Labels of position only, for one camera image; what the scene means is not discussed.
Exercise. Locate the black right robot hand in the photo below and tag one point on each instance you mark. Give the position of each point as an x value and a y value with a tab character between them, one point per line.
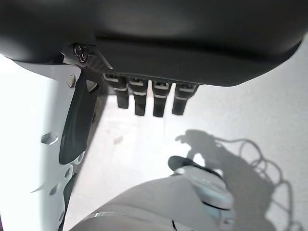
154	29

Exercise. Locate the white perforated robot body shell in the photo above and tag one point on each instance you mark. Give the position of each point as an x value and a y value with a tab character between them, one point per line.
26	120

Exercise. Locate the grey robot leg with foot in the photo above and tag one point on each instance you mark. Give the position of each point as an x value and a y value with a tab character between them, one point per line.
144	207

